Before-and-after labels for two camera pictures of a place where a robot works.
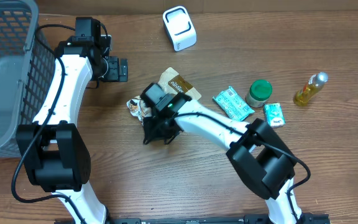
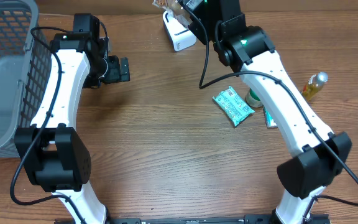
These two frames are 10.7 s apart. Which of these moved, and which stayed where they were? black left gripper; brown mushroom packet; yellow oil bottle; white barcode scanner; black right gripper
Moved: black right gripper; brown mushroom packet
Stayed: black left gripper; white barcode scanner; yellow oil bottle
